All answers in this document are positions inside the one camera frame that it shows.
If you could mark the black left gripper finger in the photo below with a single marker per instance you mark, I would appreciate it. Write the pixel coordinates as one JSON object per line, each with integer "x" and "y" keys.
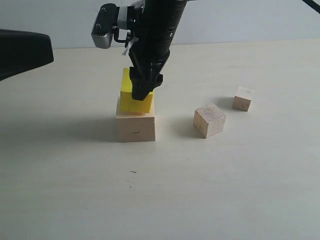
{"x": 22, "y": 51}

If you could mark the large wooden cube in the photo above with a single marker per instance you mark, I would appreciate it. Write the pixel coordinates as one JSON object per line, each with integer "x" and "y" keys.
{"x": 134, "y": 127}

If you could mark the medium wooden cube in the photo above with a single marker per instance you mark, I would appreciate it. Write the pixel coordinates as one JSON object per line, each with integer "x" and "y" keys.
{"x": 209, "y": 120}

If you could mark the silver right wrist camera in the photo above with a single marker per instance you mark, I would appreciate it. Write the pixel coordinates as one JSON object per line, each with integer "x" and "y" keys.
{"x": 102, "y": 31}

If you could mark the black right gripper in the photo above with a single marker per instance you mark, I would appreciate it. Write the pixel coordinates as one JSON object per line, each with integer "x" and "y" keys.
{"x": 155, "y": 29}

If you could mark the small wooden cube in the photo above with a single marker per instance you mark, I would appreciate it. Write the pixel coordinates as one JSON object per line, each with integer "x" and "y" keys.
{"x": 242, "y": 99}

